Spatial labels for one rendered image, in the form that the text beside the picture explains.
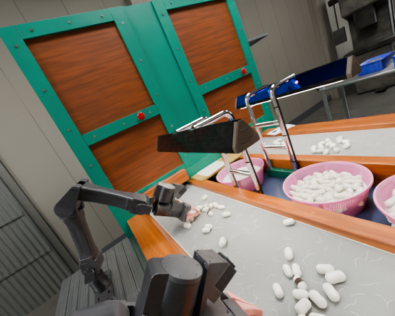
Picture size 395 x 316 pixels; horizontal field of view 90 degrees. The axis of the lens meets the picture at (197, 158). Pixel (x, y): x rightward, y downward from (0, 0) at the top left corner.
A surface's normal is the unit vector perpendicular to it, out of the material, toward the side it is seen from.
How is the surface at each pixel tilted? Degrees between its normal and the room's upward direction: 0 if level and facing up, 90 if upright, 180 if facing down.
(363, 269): 0
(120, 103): 90
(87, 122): 90
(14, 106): 90
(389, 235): 0
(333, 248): 0
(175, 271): 41
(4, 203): 90
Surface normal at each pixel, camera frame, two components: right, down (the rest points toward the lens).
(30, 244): 0.47, 0.04
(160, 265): 0.24, -0.97
